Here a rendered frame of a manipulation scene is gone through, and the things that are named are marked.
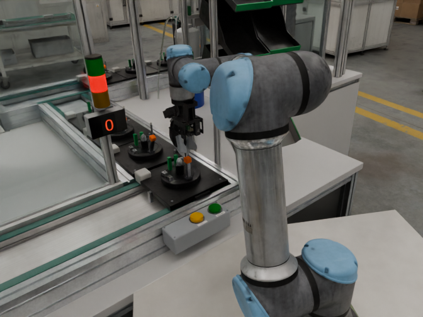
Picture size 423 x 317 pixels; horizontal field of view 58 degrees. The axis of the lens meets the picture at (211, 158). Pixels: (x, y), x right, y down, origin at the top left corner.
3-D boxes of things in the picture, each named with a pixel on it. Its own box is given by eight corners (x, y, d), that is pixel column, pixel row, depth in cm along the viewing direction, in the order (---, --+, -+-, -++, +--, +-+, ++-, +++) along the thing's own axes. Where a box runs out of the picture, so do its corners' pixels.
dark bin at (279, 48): (299, 51, 135) (306, 33, 129) (268, 56, 129) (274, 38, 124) (259, 8, 149) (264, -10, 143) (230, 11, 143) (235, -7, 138)
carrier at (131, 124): (156, 138, 168) (153, 111, 162) (105, 155, 156) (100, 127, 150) (131, 121, 185) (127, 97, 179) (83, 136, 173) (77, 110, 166)
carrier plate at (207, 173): (228, 184, 133) (228, 179, 132) (170, 211, 121) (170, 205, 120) (189, 159, 150) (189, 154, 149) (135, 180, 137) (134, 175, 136)
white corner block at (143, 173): (152, 181, 137) (151, 172, 135) (141, 185, 134) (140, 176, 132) (146, 176, 140) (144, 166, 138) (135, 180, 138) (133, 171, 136)
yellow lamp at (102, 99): (112, 105, 118) (110, 90, 116) (97, 109, 115) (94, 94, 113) (106, 101, 122) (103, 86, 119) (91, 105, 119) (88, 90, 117)
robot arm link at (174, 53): (169, 51, 103) (162, 44, 110) (173, 90, 108) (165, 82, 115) (197, 48, 105) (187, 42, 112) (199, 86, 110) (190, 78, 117)
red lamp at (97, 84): (110, 90, 116) (107, 74, 113) (94, 94, 113) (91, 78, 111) (103, 86, 119) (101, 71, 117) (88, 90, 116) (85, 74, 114)
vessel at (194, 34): (206, 80, 218) (203, 11, 200) (186, 85, 211) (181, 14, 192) (192, 75, 228) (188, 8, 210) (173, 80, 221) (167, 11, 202)
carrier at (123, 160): (187, 158, 151) (185, 129, 145) (133, 178, 138) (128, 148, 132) (156, 138, 168) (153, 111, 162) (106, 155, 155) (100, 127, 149)
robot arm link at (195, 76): (223, 61, 98) (208, 52, 107) (182, 68, 94) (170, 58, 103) (224, 90, 101) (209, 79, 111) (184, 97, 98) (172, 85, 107)
